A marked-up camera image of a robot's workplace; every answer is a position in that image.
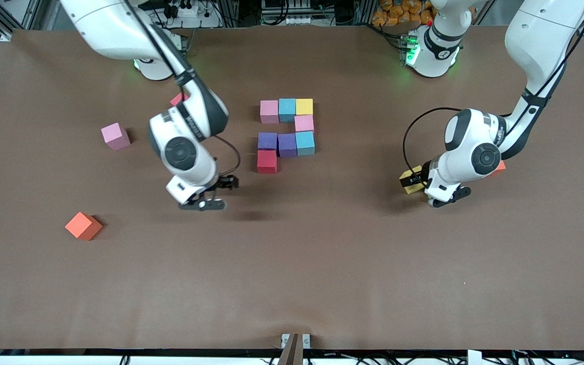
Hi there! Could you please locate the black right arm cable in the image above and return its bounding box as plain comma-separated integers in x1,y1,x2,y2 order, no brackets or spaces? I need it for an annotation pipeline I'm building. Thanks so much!
122,0,242,178

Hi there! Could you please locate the aluminium frame rail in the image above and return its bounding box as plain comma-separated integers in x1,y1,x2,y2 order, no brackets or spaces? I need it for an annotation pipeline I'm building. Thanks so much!
277,333,304,365

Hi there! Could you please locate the brown table mat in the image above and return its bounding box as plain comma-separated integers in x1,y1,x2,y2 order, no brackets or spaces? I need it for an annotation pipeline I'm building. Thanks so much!
0,24,584,351

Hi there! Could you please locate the white power strip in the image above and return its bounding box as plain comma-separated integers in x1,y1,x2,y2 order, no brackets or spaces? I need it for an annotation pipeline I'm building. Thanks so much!
168,3,216,28

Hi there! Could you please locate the blue foam cube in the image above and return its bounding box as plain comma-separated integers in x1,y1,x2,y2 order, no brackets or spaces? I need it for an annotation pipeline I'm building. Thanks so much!
295,131,316,156
278,98,297,123

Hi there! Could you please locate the white equipment box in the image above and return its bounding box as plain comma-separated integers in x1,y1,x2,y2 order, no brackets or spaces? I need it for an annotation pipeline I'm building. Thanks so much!
261,0,323,26

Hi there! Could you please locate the silver camera pole bracket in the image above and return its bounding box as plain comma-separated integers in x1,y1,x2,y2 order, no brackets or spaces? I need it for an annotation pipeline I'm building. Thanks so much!
280,333,311,350

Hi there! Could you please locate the orange snack bag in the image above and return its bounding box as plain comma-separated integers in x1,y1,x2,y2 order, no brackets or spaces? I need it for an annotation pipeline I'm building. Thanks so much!
372,0,434,27

